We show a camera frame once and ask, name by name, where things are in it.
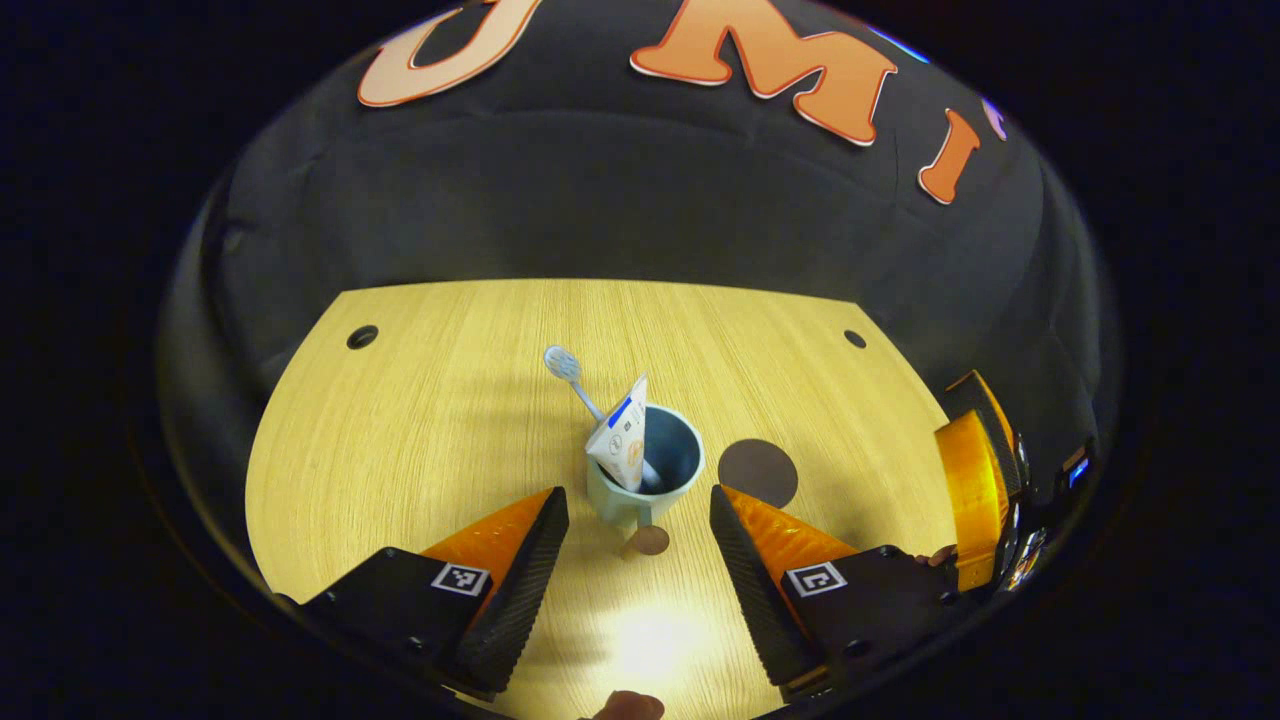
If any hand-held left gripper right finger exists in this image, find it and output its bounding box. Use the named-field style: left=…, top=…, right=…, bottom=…
left=709, top=485, right=961, bottom=701

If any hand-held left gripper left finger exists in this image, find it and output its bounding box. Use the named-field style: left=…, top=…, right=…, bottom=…
left=300, top=487, right=571, bottom=701

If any dark round coaster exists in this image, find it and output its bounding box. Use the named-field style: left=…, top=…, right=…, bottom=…
left=717, top=438, right=799, bottom=509

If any light green cup wooden handle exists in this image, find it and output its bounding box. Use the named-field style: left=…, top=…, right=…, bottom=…
left=585, top=404, right=707, bottom=559

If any white toothpaste tube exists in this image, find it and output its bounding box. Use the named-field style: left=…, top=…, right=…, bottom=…
left=585, top=374, right=651, bottom=493

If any white toothbrush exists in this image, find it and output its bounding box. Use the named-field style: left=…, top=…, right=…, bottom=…
left=543, top=345, right=661, bottom=491

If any wooden desktop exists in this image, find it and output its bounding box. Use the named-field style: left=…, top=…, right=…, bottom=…
left=245, top=278, right=961, bottom=720

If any black backdrop cloth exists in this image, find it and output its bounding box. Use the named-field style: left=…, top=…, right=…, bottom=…
left=160, top=0, right=1121, bottom=521

